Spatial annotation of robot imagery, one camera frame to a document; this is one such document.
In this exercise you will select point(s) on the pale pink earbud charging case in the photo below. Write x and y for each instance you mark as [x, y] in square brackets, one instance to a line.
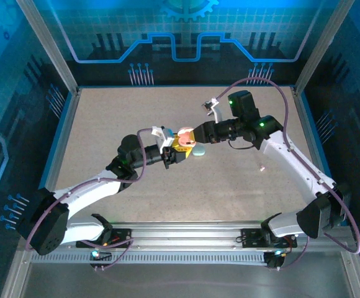
[186, 136]

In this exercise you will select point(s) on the light blue earbud charging case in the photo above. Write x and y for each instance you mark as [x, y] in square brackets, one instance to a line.
[198, 151]

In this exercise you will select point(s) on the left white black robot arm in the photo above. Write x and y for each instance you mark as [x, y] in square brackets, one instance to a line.
[87, 192]

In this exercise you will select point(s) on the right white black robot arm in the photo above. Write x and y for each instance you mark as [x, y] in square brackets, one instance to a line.
[291, 167]

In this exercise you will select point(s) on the aluminium mounting beam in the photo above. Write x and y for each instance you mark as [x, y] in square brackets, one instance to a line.
[183, 236]

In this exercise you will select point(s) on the black controller module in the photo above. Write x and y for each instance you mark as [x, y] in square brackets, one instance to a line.
[97, 256]
[274, 262]

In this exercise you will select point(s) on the grey metal sheet panel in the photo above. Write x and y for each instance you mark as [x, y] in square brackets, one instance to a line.
[183, 282]

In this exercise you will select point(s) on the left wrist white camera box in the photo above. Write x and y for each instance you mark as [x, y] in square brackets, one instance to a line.
[164, 138]

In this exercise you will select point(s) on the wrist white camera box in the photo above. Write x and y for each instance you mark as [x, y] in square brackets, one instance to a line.
[164, 138]
[218, 113]

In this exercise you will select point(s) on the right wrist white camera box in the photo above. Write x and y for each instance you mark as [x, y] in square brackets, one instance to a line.
[218, 113]

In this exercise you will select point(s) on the aluminium table side rail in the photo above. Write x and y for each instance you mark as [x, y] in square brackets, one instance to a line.
[302, 108]
[58, 155]

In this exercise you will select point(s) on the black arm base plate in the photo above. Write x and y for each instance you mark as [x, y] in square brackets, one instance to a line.
[122, 237]
[251, 239]

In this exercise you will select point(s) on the aluminium frame post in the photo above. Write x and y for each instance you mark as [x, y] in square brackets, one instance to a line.
[318, 46]
[51, 46]

